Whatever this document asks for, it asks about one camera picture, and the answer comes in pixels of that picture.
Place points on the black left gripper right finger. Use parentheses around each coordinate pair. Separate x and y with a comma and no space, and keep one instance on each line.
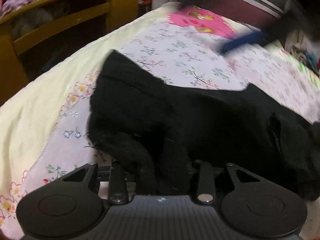
(206,192)

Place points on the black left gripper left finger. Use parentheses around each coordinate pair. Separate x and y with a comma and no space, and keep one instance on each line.
(117,188)

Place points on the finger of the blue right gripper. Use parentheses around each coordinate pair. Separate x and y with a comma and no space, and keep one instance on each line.
(255,37)

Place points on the black pants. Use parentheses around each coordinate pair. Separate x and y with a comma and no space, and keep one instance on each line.
(158,131)

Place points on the dark red headboard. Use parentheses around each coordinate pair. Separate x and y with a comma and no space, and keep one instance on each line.
(237,10)

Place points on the floral bed sheet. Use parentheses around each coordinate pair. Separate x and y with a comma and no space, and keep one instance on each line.
(43,126)

